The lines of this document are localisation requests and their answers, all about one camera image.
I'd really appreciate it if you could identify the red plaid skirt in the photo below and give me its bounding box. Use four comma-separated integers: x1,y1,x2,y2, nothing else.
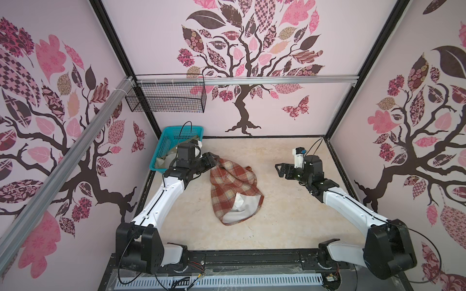
210,158,265,226

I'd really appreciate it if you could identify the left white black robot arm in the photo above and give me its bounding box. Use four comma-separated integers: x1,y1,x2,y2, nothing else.
115,152,218,274

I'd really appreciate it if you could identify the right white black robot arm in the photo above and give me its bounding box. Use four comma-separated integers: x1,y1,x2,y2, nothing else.
275,162,417,280

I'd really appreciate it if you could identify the olive and white skirt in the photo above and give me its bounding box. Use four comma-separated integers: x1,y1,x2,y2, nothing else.
150,135,201,172

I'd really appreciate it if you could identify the teal plastic basket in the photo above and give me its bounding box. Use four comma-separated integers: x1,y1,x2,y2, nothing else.
149,126,204,173

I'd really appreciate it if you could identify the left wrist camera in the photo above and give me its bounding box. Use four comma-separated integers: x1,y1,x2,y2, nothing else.
177,140,202,161

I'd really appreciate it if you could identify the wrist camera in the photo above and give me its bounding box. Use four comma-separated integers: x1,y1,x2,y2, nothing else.
292,147,307,169
177,140,202,161

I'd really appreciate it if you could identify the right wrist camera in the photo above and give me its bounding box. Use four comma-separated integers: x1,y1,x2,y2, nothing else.
292,147,307,169

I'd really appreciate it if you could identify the black wire basket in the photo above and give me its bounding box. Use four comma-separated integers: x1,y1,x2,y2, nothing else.
126,73,207,113

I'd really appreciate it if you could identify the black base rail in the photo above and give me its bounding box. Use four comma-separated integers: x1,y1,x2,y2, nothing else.
98,249,412,291

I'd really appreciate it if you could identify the aluminium rail back wall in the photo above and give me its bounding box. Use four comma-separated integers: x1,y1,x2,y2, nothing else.
137,74,359,86

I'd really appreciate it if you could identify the aluminium rail wall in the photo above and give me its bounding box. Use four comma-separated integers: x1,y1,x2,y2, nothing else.
1,76,134,272
137,74,359,86

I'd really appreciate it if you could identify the white slotted cable duct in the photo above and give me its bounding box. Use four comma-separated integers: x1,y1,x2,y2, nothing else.
114,274,323,291

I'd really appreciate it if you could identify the aluminium rail left wall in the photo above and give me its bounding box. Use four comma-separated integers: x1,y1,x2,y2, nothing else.
1,76,134,272

